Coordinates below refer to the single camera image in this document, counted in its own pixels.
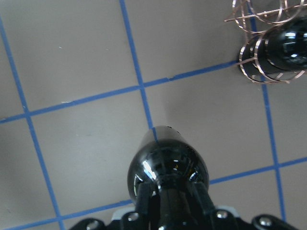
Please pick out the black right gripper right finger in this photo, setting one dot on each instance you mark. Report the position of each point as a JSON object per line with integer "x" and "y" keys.
{"x": 202, "y": 206}

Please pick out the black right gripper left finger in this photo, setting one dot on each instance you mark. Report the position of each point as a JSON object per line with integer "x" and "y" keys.
{"x": 145, "y": 207}

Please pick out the dark glass wine bottle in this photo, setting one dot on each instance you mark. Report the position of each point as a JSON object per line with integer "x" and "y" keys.
{"x": 170, "y": 165}

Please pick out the dark wine bottle in basket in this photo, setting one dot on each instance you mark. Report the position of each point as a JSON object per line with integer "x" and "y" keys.
{"x": 283, "y": 48}

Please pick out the copper wire wine basket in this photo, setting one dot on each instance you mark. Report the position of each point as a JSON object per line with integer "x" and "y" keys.
{"x": 255, "y": 17}

